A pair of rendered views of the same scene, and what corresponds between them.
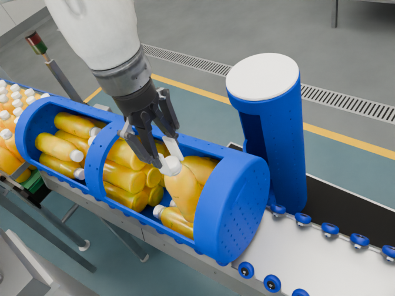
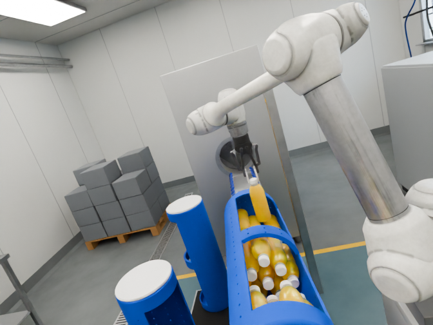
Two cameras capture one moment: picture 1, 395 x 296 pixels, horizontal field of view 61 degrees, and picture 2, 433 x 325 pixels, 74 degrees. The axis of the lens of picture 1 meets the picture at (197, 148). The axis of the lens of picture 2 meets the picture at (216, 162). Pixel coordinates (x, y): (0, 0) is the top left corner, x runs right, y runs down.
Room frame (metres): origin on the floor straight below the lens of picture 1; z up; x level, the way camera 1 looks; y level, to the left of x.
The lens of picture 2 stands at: (1.52, 0.89, 1.79)
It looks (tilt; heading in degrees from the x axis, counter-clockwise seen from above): 15 degrees down; 225
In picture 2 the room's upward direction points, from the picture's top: 18 degrees counter-clockwise
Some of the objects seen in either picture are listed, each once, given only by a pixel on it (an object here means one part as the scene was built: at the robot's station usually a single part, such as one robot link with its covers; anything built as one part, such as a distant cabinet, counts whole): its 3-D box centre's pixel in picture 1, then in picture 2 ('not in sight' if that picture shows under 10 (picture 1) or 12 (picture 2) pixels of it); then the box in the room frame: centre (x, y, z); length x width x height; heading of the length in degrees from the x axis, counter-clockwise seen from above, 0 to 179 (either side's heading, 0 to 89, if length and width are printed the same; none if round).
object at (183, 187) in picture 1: (185, 191); (259, 200); (0.50, 0.07, 1.20); 0.07 x 0.07 x 0.19
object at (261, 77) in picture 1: (261, 75); (144, 278); (1.01, -0.33, 1.03); 0.28 x 0.28 x 0.01
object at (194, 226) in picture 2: not in sight; (202, 254); (0.32, -0.78, 0.59); 0.28 x 0.28 x 0.88
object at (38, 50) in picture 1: (39, 46); not in sight; (1.70, 0.53, 1.18); 0.06 x 0.06 x 0.05
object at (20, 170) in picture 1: (47, 143); not in sight; (1.23, 0.61, 0.96); 0.40 x 0.01 x 0.03; 130
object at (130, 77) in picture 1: (121, 69); (238, 129); (0.50, 0.06, 1.57); 0.09 x 0.09 x 0.06
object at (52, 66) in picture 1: (100, 133); not in sight; (1.70, 0.53, 0.55); 0.04 x 0.04 x 1.10; 40
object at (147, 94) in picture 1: (139, 101); (242, 144); (0.50, 0.06, 1.49); 0.08 x 0.07 x 0.09; 130
